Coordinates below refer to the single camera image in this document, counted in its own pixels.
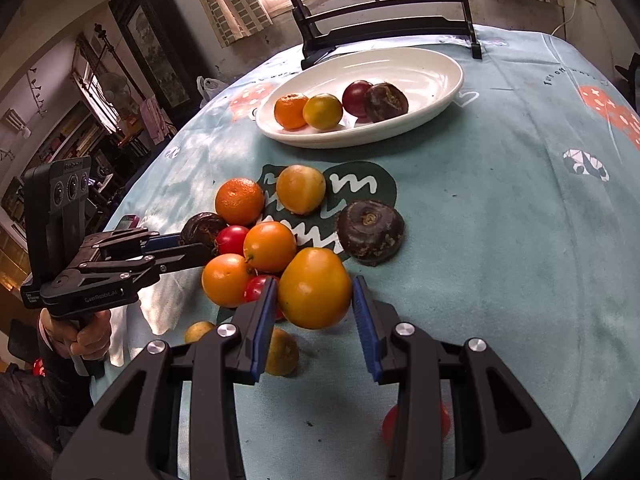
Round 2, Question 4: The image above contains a pale orange round fruit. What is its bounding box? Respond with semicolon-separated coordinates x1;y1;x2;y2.
276;165;326;216

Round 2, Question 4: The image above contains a large yellow-orange fruit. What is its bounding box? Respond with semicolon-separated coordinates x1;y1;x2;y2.
278;247;352;330

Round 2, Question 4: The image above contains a dark purple wrinkled fruit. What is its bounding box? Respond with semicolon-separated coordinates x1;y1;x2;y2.
336;200;406;266

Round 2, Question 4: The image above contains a person's left hand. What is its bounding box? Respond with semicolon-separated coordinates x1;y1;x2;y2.
39;309;112;361

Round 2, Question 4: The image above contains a smooth orange fruit left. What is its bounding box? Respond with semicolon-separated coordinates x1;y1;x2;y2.
201;254;254;309

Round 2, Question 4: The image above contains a smooth orange fruit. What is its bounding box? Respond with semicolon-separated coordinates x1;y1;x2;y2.
201;254;254;309
243;221;297;274

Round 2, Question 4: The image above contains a textured orange mandarin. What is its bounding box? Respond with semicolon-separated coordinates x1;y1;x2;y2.
214;178;265;226

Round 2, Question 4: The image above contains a small yellow-green fruit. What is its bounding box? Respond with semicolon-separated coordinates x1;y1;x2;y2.
183;321;216;344

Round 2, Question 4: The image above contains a black phone on gripper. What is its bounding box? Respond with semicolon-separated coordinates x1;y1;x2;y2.
24;156;91;285

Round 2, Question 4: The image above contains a yellow-brown fruit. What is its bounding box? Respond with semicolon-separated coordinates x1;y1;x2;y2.
265;327;299;376

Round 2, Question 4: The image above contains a white plastic bag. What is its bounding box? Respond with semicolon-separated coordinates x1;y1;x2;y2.
196;76;228;108

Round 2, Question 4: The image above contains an orange mandarin on plate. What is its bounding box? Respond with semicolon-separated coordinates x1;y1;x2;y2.
273;93;308;130

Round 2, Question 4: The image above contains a yellow-green fruit on plate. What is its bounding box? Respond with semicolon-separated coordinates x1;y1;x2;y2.
303;93;343;130

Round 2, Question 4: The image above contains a dark red plum on plate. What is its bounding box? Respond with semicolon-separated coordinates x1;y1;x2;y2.
342;80;372;118

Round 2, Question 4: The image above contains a striped window curtain left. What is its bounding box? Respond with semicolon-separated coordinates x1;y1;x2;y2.
180;0;274;49

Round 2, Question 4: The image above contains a dark wrinkled fruit on plate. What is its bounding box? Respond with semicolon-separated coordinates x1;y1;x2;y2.
363;82;409;122

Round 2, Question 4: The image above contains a white oval plate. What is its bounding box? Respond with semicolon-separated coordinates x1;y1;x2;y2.
255;48;464;150

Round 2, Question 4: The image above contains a black framed round table screen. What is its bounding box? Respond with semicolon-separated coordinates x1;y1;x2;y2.
290;0;483;70

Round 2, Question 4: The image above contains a dark framed wall painting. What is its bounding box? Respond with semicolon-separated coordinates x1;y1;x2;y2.
110;0;207;128

